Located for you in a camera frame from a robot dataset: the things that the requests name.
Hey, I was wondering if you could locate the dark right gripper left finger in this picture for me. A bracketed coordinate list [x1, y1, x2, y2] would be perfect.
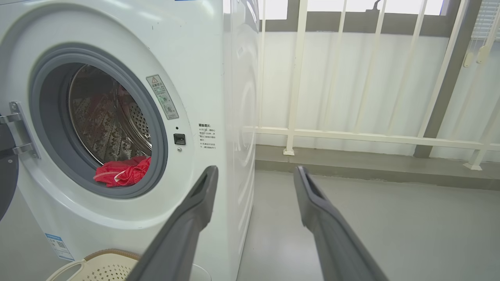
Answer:
[125, 166, 219, 281]

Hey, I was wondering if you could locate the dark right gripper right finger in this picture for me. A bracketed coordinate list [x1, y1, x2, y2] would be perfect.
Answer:
[293, 166, 389, 281]

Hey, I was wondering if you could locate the red sports jersey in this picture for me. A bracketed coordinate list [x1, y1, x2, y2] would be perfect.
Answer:
[93, 156, 152, 188]

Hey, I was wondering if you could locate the black round glass washer door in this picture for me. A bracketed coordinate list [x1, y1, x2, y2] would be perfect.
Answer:
[0, 125, 19, 221]

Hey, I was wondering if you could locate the cream laundry basket brown rim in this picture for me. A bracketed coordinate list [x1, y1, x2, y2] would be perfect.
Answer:
[46, 249, 141, 281]

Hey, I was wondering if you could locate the steel perforated washer drum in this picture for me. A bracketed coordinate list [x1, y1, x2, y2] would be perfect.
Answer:
[68, 64, 153, 166]

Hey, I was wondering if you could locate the metal door hinge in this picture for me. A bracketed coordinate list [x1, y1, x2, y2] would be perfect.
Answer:
[0, 101, 40, 158]

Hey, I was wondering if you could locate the white front-load washing machine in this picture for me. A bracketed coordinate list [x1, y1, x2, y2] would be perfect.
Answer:
[0, 0, 260, 281]

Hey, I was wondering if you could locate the blue energy label sticker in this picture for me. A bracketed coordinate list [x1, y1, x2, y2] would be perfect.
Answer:
[45, 233, 75, 261]

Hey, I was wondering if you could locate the grey warning sticker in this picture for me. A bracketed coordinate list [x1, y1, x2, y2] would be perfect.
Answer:
[146, 75, 179, 120]

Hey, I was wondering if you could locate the white metal window railing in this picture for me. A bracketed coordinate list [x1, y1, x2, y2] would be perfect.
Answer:
[242, 0, 500, 171]

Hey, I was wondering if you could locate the white window blind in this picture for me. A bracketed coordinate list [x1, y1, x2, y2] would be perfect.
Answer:
[471, 0, 500, 41]

